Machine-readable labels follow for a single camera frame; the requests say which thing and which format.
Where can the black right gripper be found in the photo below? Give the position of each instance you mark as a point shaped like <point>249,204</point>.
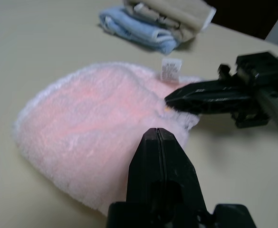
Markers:
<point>264,95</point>

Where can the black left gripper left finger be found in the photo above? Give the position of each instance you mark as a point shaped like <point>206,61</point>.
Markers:
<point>146,166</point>

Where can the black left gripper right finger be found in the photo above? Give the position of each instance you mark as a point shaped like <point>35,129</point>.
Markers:
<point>179,173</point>

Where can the pink towel with print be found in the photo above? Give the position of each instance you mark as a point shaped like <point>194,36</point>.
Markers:
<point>93,133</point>

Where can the beige folded towel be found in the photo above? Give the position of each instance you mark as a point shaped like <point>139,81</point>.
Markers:
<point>172,14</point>

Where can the blue folded towel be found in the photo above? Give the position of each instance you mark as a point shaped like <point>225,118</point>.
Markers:
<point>134,26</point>

